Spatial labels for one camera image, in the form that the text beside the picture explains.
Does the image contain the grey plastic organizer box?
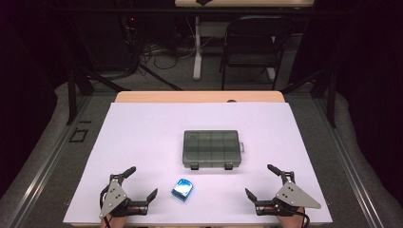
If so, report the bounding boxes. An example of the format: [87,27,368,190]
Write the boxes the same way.
[182,129,245,171]

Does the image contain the black horizontal metal bar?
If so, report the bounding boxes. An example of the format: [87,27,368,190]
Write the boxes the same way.
[47,8,355,17]

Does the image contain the tangle of floor cables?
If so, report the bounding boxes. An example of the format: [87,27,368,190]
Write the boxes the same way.
[139,37,217,70]

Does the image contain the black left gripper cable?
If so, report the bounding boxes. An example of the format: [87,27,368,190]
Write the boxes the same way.
[99,184,112,228]

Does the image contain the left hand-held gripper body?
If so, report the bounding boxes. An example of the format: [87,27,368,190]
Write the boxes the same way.
[98,174,150,220]

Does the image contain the grey metal floor rail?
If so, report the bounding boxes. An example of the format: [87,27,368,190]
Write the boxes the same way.
[6,94,93,228]
[315,96,386,228]

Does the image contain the person's right hand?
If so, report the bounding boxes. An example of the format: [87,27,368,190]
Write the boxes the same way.
[277,206,308,228]

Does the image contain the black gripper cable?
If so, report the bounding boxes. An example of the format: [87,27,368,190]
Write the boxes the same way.
[99,184,112,228]
[296,211,312,228]

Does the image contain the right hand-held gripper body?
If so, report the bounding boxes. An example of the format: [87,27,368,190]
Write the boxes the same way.
[255,180,322,218]

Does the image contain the black metal stand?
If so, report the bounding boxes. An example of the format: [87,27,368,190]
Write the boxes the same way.
[279,67,337,129]
[66,63,131,126]

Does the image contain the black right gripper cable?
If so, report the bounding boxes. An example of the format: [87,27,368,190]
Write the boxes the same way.
[296,211,312,228]

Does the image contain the small shiny blue object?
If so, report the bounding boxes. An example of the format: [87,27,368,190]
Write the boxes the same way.
[171,178,194,202]

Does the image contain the white table sheet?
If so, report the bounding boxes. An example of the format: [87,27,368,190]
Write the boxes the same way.
[62,102,334,226]

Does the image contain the light wooden table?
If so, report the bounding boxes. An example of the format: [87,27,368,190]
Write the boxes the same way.
[114,90,285,104]

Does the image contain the person's left hand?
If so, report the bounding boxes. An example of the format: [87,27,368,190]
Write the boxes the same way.
[100,214,126,228]

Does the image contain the black folding chair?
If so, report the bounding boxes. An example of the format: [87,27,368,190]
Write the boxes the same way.
[219,15,296,91]

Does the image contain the dark equipment with red light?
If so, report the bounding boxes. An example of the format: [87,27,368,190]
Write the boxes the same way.
[120,12,141,74]

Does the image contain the white-legged desk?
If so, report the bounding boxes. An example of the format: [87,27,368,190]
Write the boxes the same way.
[174,0,315,82]

